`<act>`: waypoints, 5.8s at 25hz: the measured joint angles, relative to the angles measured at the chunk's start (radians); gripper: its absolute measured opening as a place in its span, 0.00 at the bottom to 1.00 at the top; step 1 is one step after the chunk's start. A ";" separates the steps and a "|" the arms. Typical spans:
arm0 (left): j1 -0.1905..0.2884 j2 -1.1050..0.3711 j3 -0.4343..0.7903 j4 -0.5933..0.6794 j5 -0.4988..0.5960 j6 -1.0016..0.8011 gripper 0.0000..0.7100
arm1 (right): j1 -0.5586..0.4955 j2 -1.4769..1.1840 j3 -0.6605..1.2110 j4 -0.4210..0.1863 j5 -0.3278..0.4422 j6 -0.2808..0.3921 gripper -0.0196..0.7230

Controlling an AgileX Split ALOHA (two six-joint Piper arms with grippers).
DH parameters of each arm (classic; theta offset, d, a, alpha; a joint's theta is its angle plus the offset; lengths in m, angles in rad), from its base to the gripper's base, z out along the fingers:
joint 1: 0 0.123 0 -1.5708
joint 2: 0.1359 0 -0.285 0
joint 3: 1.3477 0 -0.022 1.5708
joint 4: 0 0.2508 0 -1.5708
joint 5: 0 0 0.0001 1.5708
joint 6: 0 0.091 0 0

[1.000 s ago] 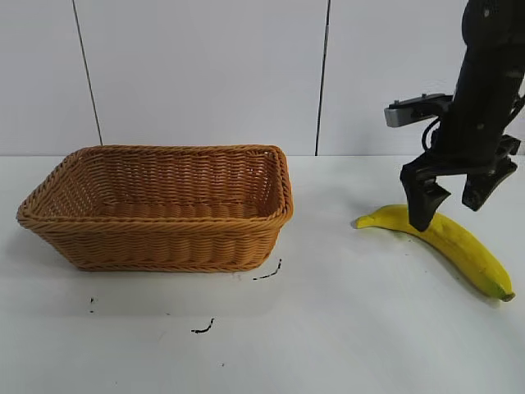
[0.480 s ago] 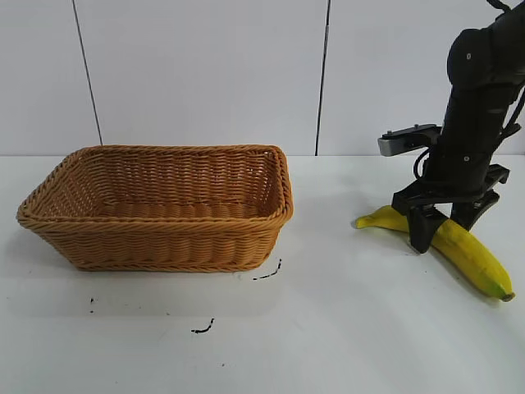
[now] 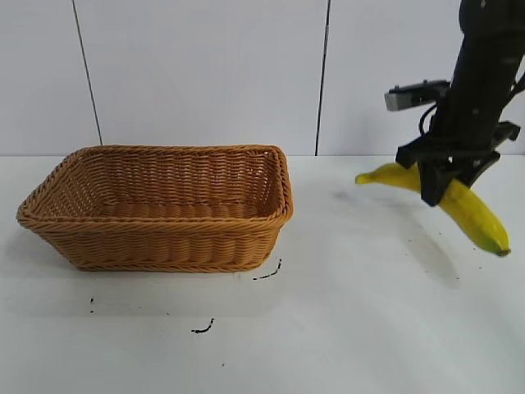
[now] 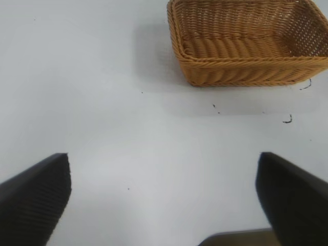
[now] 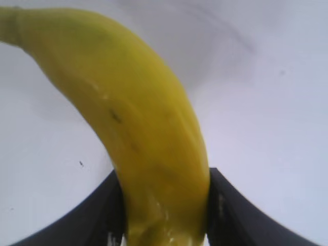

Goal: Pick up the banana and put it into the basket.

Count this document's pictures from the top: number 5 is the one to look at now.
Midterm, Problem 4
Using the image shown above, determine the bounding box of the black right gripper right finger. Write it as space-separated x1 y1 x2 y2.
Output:
206 167 313 246

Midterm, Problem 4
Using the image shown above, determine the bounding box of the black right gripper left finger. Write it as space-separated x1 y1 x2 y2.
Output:
15 169 127 246

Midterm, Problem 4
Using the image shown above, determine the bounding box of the yellow banana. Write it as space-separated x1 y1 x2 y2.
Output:
0 7 212 246

